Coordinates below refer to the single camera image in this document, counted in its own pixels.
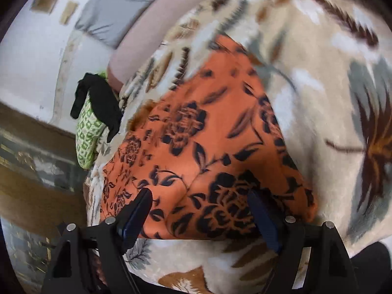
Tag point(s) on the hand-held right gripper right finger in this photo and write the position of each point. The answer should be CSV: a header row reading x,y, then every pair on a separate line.
x,y
265,217

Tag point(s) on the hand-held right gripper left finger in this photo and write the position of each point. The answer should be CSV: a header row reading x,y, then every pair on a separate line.
x,y
134,217

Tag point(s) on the orange floral top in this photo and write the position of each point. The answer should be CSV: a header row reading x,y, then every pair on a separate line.
x,y
214,147

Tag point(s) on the green checked pillow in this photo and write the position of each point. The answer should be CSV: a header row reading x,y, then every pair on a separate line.
x,y
87,131

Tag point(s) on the black garment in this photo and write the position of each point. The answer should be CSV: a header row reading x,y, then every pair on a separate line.
x,y
101,101

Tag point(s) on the leaf-print blanket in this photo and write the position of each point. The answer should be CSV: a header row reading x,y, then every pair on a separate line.
x,y
321,98

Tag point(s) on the pink bolster cushion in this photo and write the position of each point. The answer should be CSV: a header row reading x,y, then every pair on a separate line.
x,y
147,36

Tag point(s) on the grey pillow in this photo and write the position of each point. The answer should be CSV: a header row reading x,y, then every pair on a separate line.
x,y
122,9

